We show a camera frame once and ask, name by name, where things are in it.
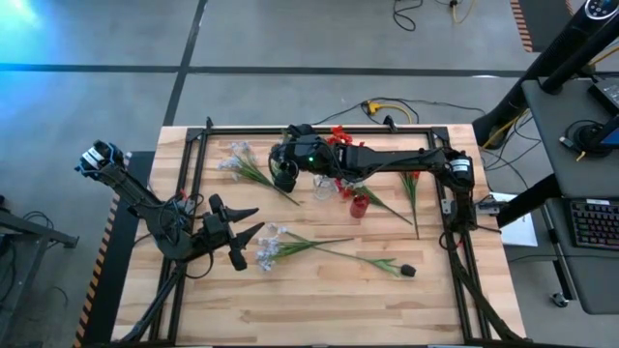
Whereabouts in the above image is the black laptop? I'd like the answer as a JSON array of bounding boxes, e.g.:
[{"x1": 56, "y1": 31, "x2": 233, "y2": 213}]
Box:
[{"x1": 587, "y1": 76, "x2": 619, "y2": 115}]

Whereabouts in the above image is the yellow floor cable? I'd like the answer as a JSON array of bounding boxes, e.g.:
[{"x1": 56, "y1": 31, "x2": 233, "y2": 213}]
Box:
[{"x1": 360, "y1": 99, "x2": 417, "y2": 126}]

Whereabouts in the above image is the black tower fan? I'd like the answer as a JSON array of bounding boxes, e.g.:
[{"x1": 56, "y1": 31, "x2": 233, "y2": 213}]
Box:
[{"x1": 472, "y1": 0, "x2": 619, "y2": 146}]

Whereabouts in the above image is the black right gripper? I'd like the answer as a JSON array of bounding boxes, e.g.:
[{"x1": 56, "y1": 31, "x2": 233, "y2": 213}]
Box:
[{"x1": 273, "y1": 123, "x2": 347, "y2": 194}]

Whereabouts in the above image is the black round stand base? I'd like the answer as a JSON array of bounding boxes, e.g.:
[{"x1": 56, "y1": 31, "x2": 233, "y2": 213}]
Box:
[{"x1": 564, "y1": 119, "x2": 613, "y2": 159}]

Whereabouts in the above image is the red artificial flower bunch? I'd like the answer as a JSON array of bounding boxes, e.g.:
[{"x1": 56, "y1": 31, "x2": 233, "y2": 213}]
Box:
[
  {"x1": 326, "y1": 124, "x2": 368, "y2": 149},
  {"x1": 334, "y1": 177, "x2": 414, "y2": 226},
  {"x1": 398, "y1": 169, "x2": 423, "y2": 241}
]

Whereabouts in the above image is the white artificial flower bunch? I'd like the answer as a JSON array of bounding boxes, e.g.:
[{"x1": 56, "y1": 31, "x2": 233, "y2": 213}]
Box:
[
  {"x1": 216, "y1": 140, "x2": 301, "y2": 207},
  {"x1": 254, "y1": 222, "x2": 356, "y2": 273}
]

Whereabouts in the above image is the silver arm base bracket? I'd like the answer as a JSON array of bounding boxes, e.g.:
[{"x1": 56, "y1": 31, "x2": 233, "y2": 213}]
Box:
[{"x1": 439, "y1": 197, "x2": 502, "y2": 218}]

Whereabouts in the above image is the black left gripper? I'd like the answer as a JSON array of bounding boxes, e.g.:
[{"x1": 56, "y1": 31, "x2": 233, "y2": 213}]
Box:
[{"x1": 192, "y1": 192, "x2": 267, "y2": 273}]

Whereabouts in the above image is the clear glass vase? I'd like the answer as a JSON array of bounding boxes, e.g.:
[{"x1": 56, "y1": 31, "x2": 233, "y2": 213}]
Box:
[{"x1": 311, "y1": 173, "x2": 336, "y2": 201}]

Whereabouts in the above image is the red ribbed glass vase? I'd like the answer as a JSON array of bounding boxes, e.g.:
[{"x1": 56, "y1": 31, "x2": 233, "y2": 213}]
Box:
[{"x1": 348, "y1": 194, "x2": 371, "y2": 219}]

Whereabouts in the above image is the grey metal table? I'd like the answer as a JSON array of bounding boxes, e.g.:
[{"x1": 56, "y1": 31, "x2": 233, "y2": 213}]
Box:
[{"x1": 0, "y1": 192, "x2": 81, "y2": 348}]

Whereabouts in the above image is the grey side desk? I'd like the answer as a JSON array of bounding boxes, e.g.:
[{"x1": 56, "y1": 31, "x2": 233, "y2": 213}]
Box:
[{"x1": 520, "y1": 76, "x2": 619, "y2": 316}]

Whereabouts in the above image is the black backlit keyboard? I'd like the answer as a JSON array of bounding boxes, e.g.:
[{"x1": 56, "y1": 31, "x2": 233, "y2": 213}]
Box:
[{"x1": 569, "y1": 198, "x2": 619, "y2": 251}]

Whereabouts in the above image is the black mat with orange stripes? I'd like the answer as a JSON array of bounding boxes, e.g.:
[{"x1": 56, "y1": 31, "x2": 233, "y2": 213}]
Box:
[
  {"x1": 72, "y1": 150, "x2": 156, "y2": 348},
  {"x1": 508, "y1": 0, "x2": 576, "y2": 53}
]

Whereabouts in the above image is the white paper sheet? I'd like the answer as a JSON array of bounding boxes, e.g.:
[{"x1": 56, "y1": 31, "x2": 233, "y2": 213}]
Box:
[{"x1": 492, "y1": 191, "x2": 539, "y2": 248}]

